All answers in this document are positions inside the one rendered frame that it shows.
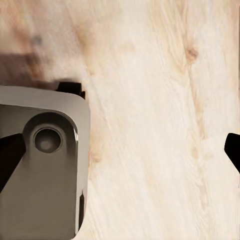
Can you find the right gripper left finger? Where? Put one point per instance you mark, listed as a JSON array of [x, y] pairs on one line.
[[12, 150]]

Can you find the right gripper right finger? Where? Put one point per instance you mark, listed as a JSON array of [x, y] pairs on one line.
[[232, 149]]

